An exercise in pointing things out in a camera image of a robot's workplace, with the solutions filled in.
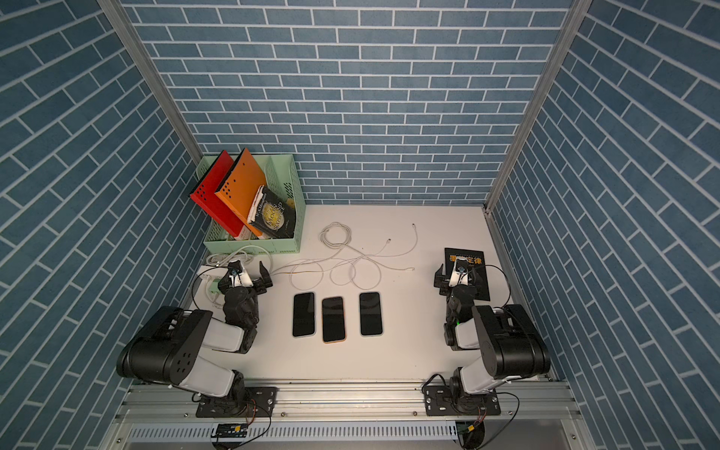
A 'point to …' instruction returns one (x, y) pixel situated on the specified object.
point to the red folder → (204, 194)
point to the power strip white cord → (243, 248)
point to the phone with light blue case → (304, 314)
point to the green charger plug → (214, 287)
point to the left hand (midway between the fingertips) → (253, 265)
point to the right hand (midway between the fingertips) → (462, 268)
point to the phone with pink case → (333, 320)
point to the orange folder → (239, 189)
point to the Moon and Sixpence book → (273, 214)
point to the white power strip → (207, 274)
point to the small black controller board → (231, 430)
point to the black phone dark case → (370, 313)
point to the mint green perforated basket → (279, 174)
